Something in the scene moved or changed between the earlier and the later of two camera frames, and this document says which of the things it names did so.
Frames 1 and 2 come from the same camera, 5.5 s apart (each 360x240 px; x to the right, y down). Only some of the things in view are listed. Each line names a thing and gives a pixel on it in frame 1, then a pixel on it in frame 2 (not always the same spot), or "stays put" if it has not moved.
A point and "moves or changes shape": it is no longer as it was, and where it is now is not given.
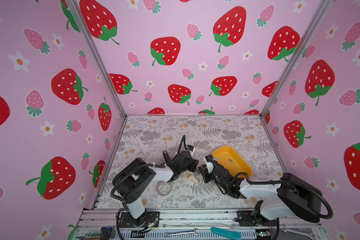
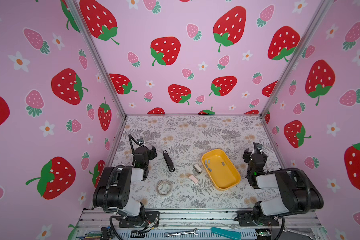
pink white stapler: (194, 180) stays put
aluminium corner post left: (98, 58) stays put
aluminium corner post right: (322, 8) stays put
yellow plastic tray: (229, 158) moves or changes shape
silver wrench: (167, 234) stays put
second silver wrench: (309, 235) stays put
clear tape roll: (163, 188) stays put
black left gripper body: (189, 166) to (146, 163)
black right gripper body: (207, 176) to (251, 155)
